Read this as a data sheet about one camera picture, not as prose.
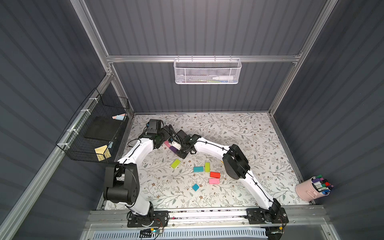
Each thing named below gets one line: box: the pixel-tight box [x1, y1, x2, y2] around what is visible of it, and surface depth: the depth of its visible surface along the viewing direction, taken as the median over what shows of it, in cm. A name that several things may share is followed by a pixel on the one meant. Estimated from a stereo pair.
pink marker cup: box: [295, 176, 331, 202], surface depth 74 cm
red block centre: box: [210, 171, 221, 179], surface depth 90 cm
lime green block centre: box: [204, 162, 211, 173], surface depth 93 cm
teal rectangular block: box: [193, 166, 204, 172], surface depth 93 cm
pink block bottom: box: [209, 178, 220, 184], surface depth 87 cm
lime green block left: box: [171, 159, 181, 169], surface depth 94 cm
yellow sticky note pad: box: [94, 144, 112, 162], surface depth 63 cm
